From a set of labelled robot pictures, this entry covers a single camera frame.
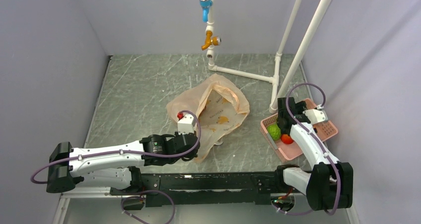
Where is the green bumpy custard apple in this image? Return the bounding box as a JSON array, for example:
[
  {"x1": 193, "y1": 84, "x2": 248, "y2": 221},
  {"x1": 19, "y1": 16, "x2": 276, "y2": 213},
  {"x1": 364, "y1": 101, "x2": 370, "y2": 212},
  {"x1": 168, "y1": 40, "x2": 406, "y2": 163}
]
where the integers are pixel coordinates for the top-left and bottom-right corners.
[{"x1": 267, "y1": 123, "x2": 281, "y2": 141}]

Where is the red yellow fake apple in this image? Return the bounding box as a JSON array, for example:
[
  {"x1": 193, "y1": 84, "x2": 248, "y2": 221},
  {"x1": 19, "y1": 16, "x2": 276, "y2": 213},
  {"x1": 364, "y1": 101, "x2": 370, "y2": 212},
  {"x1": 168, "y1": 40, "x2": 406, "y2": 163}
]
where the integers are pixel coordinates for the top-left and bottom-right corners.
[{"x1": 280, "y1": 134, "x2": 294, "y2": 145}]

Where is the orange banana-print plastic bag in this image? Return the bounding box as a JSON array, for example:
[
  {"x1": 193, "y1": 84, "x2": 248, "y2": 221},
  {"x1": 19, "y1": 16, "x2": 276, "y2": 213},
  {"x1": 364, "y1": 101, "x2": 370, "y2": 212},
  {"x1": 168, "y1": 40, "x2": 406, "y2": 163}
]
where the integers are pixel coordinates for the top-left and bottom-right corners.
[{"x1": 166, "y1": 74, "x2": 250, "y2": 163}]

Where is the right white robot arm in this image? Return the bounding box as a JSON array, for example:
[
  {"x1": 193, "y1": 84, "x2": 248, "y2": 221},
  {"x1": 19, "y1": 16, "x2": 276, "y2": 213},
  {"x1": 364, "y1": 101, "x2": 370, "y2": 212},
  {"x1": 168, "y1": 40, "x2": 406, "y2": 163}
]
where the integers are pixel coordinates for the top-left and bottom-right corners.
[{"x1": 273, "y1": 97, "x2": 353, "y2": 212}]

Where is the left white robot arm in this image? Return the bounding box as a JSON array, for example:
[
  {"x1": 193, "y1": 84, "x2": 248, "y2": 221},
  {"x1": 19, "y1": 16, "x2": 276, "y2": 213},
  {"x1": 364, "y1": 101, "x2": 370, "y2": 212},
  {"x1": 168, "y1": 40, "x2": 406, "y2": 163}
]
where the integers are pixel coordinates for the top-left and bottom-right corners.
[{"x1": 46, "y1": 133, "x2": 200, "y2": 194}]

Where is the silver open-end wrench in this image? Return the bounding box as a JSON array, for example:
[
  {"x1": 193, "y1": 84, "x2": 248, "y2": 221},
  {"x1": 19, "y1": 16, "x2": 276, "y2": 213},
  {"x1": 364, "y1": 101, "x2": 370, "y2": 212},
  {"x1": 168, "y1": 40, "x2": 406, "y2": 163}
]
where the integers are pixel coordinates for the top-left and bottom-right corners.
[{"x1": 214, "y1": 139, "x2": 223, "y2": 146}]

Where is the pink plastic basket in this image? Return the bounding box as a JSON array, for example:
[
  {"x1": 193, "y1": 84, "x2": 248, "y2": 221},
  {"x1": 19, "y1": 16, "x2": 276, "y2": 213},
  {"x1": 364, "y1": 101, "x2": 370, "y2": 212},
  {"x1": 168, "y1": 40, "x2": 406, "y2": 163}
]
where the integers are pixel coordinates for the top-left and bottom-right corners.
[{"x1": 260, "y1": 98, "x2": 340, "y2": 161}]

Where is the orange tap valve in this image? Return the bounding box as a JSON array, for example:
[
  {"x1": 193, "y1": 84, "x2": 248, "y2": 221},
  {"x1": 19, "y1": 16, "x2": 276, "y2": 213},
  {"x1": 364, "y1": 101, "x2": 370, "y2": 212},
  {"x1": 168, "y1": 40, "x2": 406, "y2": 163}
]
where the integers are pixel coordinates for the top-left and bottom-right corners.
[{"x1": 201, "y1": 30, "x2": 221, "y2": 51}]

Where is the blue tap valve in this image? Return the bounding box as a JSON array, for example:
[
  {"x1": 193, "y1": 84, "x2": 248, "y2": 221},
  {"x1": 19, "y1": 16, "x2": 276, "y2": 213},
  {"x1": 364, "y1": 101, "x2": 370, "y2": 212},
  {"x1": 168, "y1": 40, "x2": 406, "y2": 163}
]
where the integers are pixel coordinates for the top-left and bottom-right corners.
[{"x1": 200, "y1": 0, "x2": 213, "y2": 23}]

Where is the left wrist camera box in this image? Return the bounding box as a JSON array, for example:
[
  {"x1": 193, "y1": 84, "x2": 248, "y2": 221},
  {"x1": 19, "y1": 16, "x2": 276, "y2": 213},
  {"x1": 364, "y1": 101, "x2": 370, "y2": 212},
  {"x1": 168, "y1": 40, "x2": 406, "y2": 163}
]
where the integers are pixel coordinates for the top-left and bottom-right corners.
[{"x1": 177, "y1": 112, "x2": 196, "y2": 135}]

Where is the white PVC pipe frame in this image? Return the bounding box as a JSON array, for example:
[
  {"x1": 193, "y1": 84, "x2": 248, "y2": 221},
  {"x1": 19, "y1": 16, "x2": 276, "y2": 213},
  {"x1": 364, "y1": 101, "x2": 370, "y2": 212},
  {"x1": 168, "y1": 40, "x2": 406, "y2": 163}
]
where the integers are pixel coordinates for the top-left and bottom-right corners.
[{"x1": 205, "y1": 0, "x2": 340, "y2": 115}]

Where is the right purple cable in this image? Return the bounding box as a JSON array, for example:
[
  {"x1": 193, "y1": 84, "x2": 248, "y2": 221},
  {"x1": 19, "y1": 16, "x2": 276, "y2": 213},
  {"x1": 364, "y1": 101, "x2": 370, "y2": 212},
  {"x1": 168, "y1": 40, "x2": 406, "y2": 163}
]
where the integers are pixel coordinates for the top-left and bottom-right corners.
[{"x1": 285, "y1": 82, "x2": 343, "y2": 217}]

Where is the purple cable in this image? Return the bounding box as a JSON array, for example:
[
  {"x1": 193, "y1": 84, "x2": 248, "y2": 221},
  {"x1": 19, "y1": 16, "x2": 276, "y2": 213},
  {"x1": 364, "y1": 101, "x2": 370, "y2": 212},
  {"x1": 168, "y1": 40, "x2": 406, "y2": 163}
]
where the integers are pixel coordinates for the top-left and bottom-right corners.
[
  {"x1": 285, "y1": 82, "x2": 343, "y2": 217},
  {"x1": 30, "y1": 110, "x2": 202, "y2": 185}
]

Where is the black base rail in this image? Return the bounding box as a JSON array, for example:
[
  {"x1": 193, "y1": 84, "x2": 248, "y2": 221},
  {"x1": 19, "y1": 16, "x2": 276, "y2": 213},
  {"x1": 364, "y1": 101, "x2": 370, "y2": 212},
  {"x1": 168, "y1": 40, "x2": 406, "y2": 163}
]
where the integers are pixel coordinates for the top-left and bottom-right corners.
[{"x1": 110, "y1": 171, "x2": 292, "y2": 207}]

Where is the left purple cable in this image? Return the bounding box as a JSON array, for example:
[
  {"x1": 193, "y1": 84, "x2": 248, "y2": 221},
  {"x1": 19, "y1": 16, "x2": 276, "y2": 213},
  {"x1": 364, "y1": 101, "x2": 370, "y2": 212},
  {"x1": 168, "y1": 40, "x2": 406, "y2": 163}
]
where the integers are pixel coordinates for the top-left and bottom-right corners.
[{"x1": 30, "y1": 110, "x2": 202, "y2": 185}]

